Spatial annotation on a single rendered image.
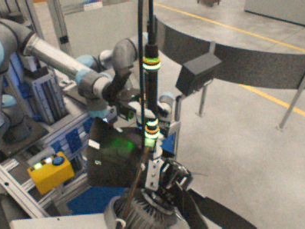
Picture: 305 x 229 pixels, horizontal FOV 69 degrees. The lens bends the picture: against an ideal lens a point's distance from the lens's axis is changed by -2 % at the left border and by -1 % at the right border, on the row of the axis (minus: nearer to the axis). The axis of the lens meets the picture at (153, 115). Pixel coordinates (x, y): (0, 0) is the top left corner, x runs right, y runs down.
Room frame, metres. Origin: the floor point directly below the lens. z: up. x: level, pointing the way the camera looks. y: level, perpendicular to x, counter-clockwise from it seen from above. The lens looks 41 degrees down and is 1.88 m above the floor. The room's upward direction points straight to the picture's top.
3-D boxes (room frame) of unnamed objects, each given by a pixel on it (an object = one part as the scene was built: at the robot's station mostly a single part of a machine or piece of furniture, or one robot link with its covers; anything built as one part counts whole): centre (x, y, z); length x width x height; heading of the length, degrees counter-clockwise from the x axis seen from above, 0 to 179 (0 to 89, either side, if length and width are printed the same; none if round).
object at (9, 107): (0.83, 0.72, 1.20); 0.13 x 0.12 x 0.14; 179
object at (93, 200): (0.86, 0.17, 0.45); 0.82 x 0.02 x 0.66; 131
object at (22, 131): (0.84, 0.72, 1.09); 0.15 x 0.15 x 0.10
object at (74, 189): (0.86, 0.17, 0.82); 0.90 x 0.04 x 0.08; 131
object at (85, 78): (0.70, 0.23, 1.44); 0.11 x 0.08 x 0.09; 51
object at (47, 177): (0.60, 0.46, 1.02); 0.16 x 0.10 x 0.11; 131
